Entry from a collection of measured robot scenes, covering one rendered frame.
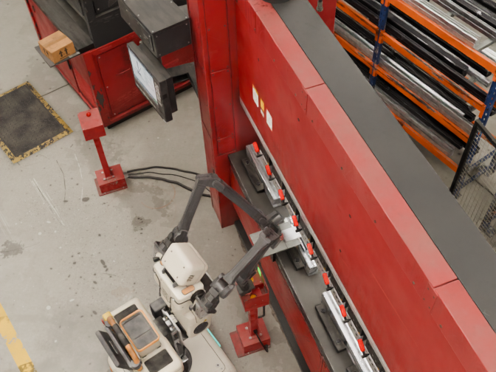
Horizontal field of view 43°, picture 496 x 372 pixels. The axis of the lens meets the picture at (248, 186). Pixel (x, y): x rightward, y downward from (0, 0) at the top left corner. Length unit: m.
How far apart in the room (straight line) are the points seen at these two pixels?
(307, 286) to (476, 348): 1.80
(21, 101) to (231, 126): 2.78
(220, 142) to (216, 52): 0.78
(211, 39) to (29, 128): 2.87
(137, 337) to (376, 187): 1.81
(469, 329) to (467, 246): 0.32
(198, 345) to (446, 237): 2.35
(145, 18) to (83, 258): 2.13
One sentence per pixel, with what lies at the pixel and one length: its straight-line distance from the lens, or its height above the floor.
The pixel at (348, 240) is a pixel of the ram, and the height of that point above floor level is 1.78.
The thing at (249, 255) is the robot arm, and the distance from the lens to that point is 3.35.
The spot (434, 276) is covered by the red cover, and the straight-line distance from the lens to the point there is 2.29.
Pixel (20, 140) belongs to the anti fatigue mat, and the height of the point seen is 0.02.
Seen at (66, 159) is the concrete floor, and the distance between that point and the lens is 5.82.
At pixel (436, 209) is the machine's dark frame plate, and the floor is 2.30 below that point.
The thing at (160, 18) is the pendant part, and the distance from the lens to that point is 3.83.
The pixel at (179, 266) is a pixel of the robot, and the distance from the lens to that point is 3.37.
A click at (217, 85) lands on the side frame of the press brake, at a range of 3.95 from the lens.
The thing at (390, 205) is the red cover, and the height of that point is 2.30.
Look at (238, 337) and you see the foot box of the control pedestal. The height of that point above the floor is 0.01.
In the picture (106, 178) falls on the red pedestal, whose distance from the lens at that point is 5.41.
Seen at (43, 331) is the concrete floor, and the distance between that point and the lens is 4.93.
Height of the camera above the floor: 4.23
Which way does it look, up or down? 52 degrees down
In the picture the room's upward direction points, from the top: 3 degrees counter-clockwise
